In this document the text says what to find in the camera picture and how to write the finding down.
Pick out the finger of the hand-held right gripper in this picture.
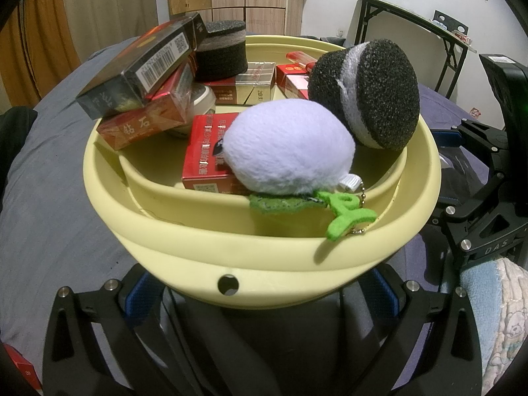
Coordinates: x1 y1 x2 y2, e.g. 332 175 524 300
431 119 510 161
431 173 510 252

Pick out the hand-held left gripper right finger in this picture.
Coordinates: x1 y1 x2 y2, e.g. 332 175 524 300
342 268 483 396

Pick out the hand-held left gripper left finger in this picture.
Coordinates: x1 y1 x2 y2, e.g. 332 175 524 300
41 265 199 396

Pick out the yellow plastic basin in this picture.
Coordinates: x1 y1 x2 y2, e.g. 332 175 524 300
82 34 442 310

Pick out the large black foam disc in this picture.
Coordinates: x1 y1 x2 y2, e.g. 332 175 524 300
307 39 421 151

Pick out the large red box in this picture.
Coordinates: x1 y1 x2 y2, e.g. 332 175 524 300
181 113 248 194

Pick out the red pack with gold print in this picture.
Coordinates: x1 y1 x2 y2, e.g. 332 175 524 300
97 99 192 151

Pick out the lavender plush keychain green leaf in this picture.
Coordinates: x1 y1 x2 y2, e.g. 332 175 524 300
225 100 378 242

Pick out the white round tin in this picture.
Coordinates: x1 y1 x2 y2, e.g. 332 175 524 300
167 84 217 137

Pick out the small red cigarette pack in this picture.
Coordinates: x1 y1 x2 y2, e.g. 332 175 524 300
144 55 196 104

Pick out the black carton with red face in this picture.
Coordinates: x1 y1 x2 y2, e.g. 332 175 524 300
76 12 209 118

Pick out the silver gold cigarette pack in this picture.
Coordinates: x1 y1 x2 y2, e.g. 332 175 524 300
204 61 276 106

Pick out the small black foam disc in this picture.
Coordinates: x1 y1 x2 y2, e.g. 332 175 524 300
194 20 249 82

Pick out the purple sheet with white triangles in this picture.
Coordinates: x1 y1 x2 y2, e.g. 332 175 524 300
388 82 508 396

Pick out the red snack packet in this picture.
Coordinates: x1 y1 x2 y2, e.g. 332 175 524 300
449 29 475 46

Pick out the black panel with round holes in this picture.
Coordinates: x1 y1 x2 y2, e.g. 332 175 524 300
431 8 471 36

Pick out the pale printed quilt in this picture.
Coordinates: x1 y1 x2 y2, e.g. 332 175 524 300
460 256 528 396

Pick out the grey blanket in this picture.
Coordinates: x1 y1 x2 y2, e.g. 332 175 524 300
0 33 355 380

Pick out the black-legged folding table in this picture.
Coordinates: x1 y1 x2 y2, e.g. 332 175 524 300
348 0 483 100

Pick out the black jacket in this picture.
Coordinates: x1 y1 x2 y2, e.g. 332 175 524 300
0 105 38 182

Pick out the orange curtain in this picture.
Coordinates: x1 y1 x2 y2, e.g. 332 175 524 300
0 0 81 108

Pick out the beige curtain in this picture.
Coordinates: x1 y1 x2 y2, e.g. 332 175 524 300
62 0 163 62

